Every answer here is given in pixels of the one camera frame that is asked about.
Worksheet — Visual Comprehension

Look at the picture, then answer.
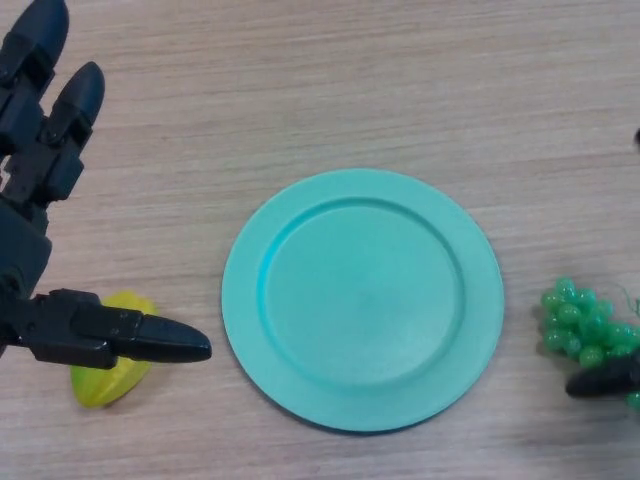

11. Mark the green grapes bunch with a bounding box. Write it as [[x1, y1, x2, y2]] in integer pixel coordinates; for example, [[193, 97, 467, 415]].
[[541, 277, 640, 412]]

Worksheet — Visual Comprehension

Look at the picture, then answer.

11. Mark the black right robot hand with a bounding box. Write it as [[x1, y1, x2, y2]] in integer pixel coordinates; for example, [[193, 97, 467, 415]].
[[564, 128, 640, 400]]

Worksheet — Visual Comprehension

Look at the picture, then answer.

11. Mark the yellow starfruit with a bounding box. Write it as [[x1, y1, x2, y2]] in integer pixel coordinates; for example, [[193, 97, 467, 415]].
[[69, 290, 161, 410]]

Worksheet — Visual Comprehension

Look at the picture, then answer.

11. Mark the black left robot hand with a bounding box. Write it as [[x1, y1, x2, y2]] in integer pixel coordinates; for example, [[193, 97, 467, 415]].
[[0, 0, 213, 370]]

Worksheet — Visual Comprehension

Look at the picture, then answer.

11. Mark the green round plate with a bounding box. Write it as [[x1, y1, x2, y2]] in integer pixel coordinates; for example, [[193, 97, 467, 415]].
[[221, 168, 506, 434]]

